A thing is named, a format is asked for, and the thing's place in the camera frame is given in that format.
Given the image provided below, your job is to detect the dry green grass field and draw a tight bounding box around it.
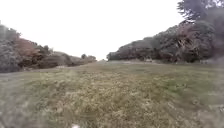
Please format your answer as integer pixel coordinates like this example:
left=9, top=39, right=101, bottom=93
left=0, top=59, right=224, bottom=128

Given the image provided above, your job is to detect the row of dark trees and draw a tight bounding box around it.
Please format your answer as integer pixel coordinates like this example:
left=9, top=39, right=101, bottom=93
left=106, top=0, right=224, bottom=64

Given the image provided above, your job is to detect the row of brownish bushes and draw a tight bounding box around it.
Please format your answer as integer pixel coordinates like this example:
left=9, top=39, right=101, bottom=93
left=0, top=23, right=98, bottom=74

